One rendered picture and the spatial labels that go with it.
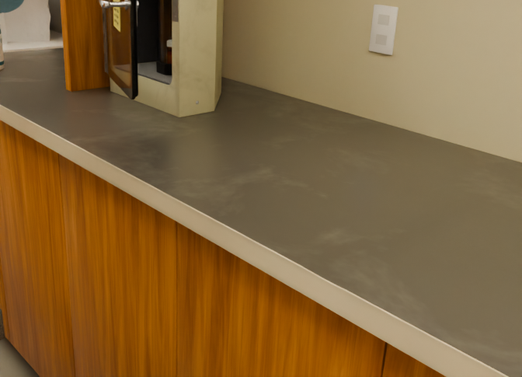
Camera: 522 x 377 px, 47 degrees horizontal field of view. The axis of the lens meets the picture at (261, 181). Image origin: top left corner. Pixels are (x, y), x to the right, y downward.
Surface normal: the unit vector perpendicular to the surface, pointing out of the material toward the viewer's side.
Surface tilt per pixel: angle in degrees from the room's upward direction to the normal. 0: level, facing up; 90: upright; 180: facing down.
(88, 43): 90
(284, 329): 90
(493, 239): 0
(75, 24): 90
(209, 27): 90
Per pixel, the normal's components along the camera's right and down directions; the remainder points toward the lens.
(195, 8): 0.69, 0.30
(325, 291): -0.73, 0.15
